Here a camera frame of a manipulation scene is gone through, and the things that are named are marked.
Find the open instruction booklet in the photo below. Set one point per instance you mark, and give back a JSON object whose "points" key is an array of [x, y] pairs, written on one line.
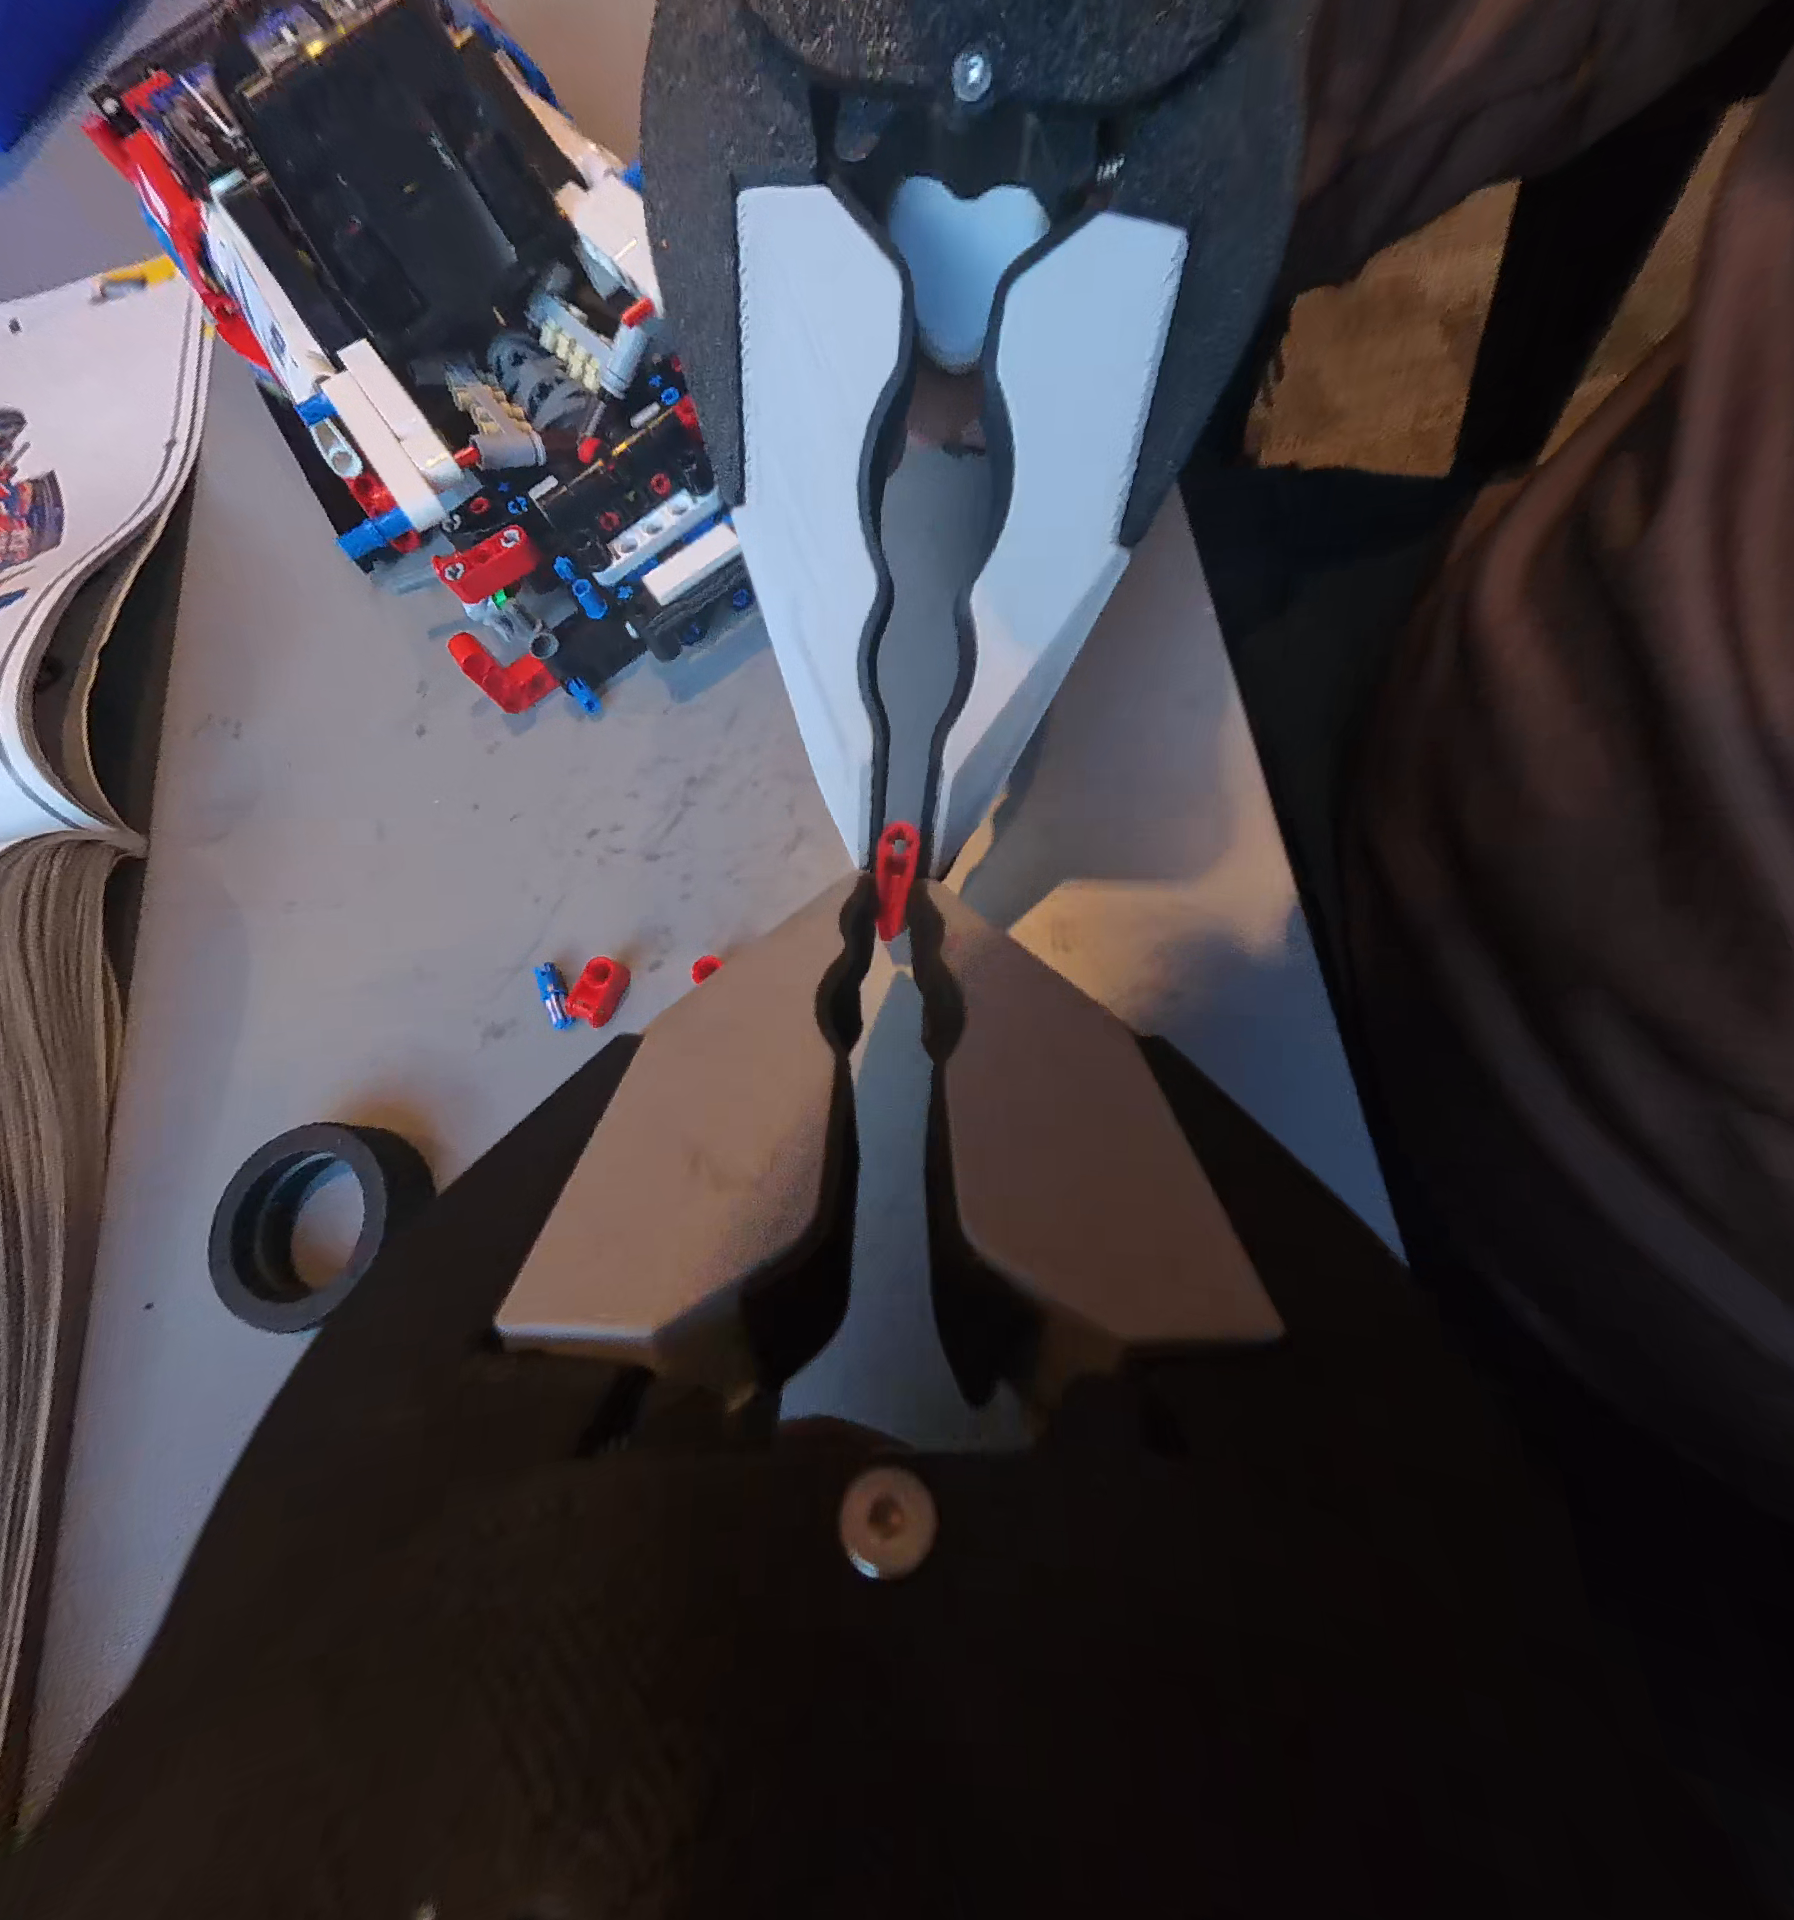
{"points": [[44, 673]]}

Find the blue brick pin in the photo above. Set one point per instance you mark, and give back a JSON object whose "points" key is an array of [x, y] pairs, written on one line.
{"points": [[550, 995]]}

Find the black metal frame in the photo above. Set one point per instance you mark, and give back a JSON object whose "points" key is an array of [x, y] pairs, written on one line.
{"points": [[1507, 299]]}

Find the toy brick race car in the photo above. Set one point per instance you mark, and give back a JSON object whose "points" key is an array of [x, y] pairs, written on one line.
{"points": [[388, 179]]}

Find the black rubber tyre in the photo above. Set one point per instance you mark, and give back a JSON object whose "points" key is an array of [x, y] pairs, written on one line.
{"points": [[225, 1244]]}

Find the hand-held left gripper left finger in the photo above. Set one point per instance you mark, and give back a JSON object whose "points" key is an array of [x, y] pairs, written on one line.
{"points": [[671, 1183]]}

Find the red teardrop brick piece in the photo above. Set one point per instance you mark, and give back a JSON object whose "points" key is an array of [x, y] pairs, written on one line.
{"points": [[899, 887]]}

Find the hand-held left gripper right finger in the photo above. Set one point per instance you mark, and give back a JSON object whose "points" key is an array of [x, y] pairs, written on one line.
{"points": [[1091, 1183]]}

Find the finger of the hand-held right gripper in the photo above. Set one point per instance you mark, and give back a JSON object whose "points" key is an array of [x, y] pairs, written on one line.
{"points": [[1078, 422], [810, 496]]}

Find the grey desk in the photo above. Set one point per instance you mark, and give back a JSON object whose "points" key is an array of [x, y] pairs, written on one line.
{"points": [[388, 837]]}

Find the person's brown shirt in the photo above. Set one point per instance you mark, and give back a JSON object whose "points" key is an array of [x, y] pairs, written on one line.
{"points": [[1660, 900]]}

